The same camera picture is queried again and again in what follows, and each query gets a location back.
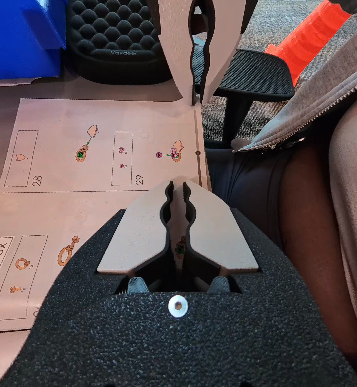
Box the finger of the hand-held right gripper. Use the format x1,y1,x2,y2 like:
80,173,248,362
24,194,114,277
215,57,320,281
198,0,249,105
159,0,196,106

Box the dark blue pants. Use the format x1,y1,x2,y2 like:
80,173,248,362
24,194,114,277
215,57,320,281
206,145,288,251

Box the person in grey jacket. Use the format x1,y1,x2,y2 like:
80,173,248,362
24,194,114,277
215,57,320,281
231,18,357,345

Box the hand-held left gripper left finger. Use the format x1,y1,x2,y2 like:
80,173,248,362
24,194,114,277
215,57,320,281
97,180,174,276

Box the person's bare torso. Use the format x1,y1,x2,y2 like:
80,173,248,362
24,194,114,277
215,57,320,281
280,148,357,363

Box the black mesh office chair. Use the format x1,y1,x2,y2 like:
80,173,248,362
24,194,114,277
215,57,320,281
192,38,295,144

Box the black egg-crate foam cushion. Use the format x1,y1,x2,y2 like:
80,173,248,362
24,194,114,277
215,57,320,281
66,0,173,86

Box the brick flower instruction booklet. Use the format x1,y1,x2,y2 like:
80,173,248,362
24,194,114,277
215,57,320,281
0,98,212,334

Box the orange traffic cone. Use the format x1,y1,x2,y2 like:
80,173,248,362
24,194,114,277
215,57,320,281
264,0,353,85

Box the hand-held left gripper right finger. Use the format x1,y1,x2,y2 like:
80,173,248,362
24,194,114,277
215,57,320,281
183,180,259,277

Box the blue plastic bin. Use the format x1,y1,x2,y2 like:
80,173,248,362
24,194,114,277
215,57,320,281
0,0,68,80

